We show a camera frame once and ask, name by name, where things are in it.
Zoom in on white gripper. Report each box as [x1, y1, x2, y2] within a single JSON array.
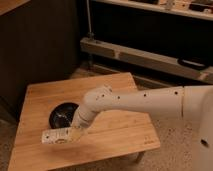
[[71, 115, 90, 142]]

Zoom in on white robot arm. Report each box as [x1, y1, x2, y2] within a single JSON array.
[[72, 85, 213, 171]]

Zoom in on black ceramic bowl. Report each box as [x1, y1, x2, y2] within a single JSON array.
[[49, 102, 78, 129]]

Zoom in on wooden side table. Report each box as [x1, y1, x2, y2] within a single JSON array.
[[8, 73, 160, 171]]

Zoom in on metal vertical pole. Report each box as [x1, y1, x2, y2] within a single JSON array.
[[86, 0, 94, 40]]

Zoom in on wooden shelf with items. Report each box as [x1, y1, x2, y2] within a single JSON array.
[[93, 0, 213, 21]]

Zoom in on grey metal rail beam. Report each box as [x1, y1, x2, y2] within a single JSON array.
[[80, 37, 213, 84]]

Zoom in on black handle on rail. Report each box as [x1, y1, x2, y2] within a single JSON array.
[[177, 58, 209, 70]]

